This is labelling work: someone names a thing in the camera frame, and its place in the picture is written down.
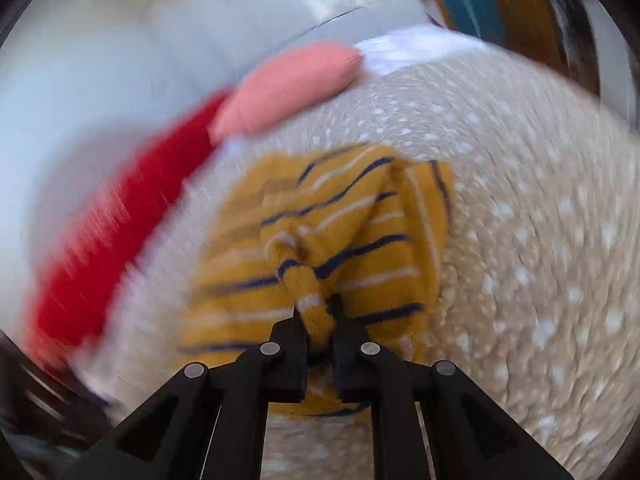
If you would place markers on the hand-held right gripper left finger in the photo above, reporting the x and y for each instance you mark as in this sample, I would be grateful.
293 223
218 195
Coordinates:
294 345

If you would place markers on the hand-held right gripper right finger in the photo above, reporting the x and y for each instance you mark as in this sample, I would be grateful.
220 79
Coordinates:
345 345

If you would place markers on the yellow striped knit sweater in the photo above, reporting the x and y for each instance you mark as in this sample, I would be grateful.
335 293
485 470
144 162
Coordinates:
350 240

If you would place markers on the red pillow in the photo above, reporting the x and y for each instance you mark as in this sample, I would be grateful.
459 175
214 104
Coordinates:
115 240

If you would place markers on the beige spotted blanket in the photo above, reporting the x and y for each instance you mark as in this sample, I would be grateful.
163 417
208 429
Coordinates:
525 240

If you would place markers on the pink pillow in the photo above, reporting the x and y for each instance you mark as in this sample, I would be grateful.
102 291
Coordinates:
290 90

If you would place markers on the white bed sheet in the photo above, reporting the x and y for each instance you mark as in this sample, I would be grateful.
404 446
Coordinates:
415 47

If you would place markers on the wooden door with teal panel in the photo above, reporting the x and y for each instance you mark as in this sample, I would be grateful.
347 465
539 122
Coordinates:
500 0

